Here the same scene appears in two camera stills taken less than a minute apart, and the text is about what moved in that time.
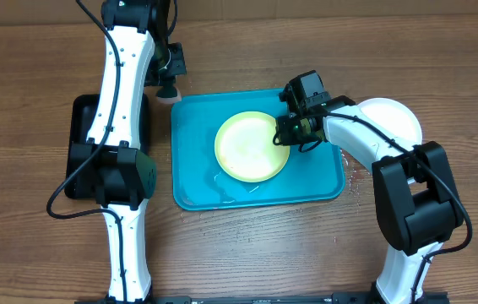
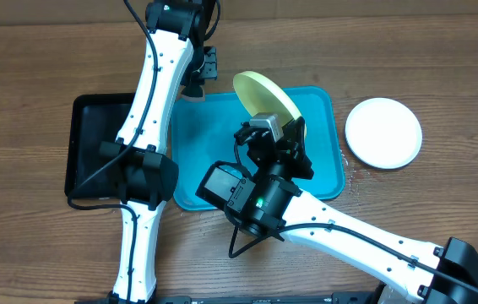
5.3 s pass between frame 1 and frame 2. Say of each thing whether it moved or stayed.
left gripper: moved
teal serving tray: stayed
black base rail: stayed
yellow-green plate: moved
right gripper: moved
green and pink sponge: moved
